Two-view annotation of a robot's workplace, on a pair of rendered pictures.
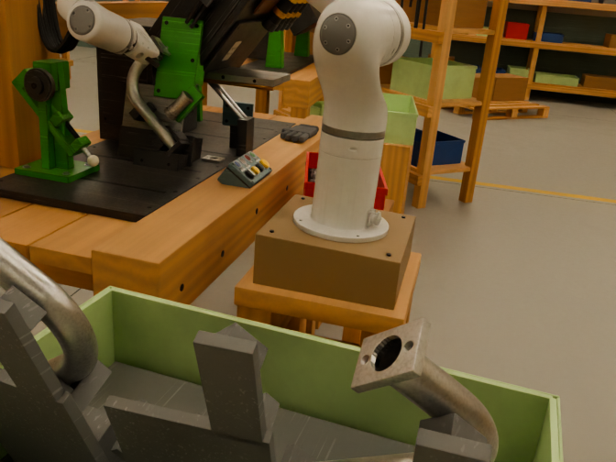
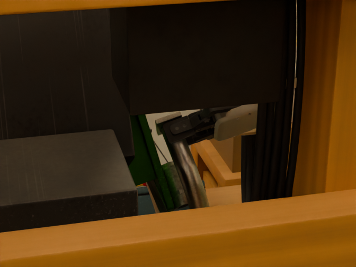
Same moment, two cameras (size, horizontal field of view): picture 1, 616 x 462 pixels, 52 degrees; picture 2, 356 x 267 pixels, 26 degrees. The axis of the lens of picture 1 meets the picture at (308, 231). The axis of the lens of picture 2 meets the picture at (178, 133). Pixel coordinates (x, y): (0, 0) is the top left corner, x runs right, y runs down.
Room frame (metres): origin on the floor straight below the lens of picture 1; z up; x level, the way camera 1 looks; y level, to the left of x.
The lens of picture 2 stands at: (2.18, 1.37, 1.68)
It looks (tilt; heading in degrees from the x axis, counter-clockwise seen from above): 25 degrees down; 242
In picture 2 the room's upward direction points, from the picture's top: straight up
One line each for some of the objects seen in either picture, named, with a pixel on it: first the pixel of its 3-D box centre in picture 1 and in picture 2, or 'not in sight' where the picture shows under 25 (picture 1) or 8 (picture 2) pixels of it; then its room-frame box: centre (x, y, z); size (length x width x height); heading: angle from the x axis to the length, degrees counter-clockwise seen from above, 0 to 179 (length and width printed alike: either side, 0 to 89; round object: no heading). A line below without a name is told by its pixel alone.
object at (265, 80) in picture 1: (218, 74); not in sight; (1.89, 0.30, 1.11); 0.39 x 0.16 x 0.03; 76
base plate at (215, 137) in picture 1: (175, 149); not in sight; (1.84, 0.42, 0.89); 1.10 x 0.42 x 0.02; 166
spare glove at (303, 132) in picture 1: (298, 132); not in sight; (2.11, 0.06, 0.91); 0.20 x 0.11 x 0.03; 163
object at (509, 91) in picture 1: (494, 95); not in sight; (8.29, -2.24, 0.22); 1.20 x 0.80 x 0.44; 120
